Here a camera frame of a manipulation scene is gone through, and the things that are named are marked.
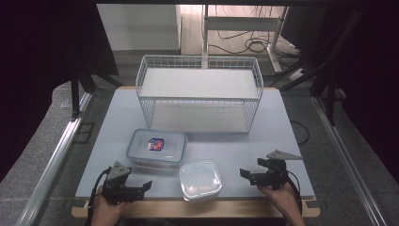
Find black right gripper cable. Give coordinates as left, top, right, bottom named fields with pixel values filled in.
left=284, top=170, right=304, bottom=218

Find white metal desk frame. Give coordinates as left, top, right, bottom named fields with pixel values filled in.
left=201, top=4, right=290, bottom=73

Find white cabinet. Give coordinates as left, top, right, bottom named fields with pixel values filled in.
left=96, top=3, right=183, bottom=53

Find black metal stand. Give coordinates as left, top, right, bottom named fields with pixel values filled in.
left=278, top=8, right=361, bottom=127
left=69, top=62, right=124, bottom=122

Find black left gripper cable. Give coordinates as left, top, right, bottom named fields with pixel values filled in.
left=85, top=169, right=111, bottom=226

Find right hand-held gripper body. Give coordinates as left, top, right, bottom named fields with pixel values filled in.
left=249, top=149, right=304, bottom=190

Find black floor cables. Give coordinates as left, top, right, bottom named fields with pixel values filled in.
left=208, top=4, right=300, bottom=57

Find person's right hand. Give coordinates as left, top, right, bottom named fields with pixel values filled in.
left=258, top=183, right=299, bottom=218

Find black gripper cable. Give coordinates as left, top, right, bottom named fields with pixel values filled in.
left=85, top=169, right=111, bottom=226
left=284, top=170, right=304, bottom=218

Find white wire storage rack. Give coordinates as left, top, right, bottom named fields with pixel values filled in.
left=135, top=55, right=264, bottom=136

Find aluminium rail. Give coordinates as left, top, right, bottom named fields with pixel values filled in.
left=311, top=95, right=389, bottom=226
left=14, top=91, right=94, bottom=226

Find white square food container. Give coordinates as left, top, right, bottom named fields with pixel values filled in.
left=179, top=160, right=223, bottom=202

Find clear rectangular food container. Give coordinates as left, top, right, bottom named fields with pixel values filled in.
left=126, top=128, right=188, bottom=169

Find person's left hand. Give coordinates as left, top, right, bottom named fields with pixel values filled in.
left=90, top=191, right=127, bottom=226

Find black looped floor cable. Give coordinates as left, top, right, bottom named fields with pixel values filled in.
left=289, top=120, right=311, bottom=146

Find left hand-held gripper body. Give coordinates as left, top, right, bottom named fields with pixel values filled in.
left=102, top=160, right=145, bottom=205

